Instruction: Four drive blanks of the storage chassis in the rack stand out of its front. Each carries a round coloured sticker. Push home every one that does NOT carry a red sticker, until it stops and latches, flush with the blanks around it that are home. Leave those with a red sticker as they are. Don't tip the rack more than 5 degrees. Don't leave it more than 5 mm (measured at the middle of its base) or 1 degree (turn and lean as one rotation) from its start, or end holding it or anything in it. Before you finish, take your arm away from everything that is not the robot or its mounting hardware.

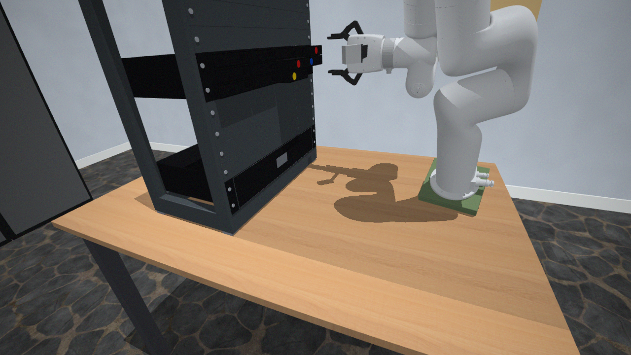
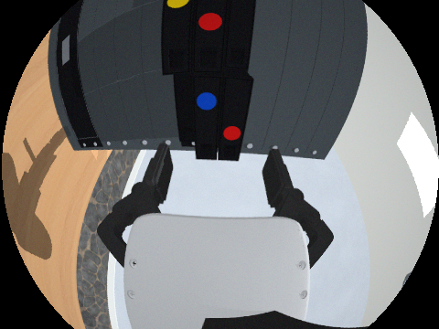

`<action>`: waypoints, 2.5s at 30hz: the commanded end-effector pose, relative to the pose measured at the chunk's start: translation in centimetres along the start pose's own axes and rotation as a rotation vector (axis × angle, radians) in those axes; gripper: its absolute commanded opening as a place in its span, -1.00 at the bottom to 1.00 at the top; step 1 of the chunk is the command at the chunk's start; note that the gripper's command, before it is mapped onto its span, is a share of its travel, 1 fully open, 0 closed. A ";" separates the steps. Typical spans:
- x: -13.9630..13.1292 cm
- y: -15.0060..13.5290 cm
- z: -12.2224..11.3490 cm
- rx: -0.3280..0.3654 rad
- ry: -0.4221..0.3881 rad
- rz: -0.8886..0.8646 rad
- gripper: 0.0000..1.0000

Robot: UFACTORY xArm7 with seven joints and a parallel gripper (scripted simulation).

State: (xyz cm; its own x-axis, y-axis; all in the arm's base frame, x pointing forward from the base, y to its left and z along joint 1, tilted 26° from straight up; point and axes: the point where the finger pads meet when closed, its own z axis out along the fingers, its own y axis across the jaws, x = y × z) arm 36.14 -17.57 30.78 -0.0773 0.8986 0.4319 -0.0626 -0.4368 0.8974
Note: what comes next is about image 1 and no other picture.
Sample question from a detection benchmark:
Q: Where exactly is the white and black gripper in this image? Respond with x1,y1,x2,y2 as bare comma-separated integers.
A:
327,20,386,86

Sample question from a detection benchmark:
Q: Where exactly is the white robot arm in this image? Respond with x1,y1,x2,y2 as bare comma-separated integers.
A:
382,0,538,200

